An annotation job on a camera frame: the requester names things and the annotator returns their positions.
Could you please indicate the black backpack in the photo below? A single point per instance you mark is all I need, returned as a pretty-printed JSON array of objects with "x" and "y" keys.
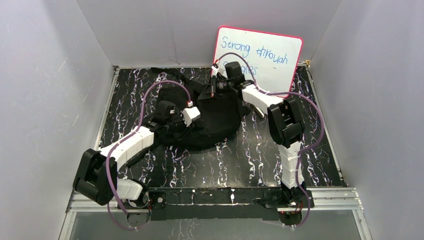
[{"x": 220, "y": 118}]

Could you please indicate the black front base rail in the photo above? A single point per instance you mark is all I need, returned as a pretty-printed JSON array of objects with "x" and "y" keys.
[{"x": 216, "y": 203}]

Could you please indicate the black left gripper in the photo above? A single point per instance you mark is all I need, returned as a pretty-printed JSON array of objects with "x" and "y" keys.
[{"x": 177, "y": 124}]

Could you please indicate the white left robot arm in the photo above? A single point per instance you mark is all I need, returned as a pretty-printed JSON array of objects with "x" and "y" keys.
[{"x": 96, "y": 177}]

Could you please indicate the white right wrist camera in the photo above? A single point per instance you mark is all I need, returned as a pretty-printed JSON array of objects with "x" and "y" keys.
[{"x": 215, "y": 68}]

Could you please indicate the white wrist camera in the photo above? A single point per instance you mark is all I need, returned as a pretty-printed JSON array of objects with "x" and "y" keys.
[
  {"x": 190, "y": 114},
  {"x": 215, "y": 68}
]

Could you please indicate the pink framed whiteboard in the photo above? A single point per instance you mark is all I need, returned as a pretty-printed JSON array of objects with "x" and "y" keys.
[{"x": 268, "y": 58}]

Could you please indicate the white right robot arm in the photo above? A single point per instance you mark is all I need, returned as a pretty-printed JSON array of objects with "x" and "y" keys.
[{"x": 285, "y": 122}]

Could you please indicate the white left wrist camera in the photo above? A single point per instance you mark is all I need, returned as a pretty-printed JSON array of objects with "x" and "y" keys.
[{"x": 190, "y": 114}]

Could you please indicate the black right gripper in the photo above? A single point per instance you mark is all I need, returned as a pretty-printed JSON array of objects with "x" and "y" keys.
[{"x": 213, "y": 81}]

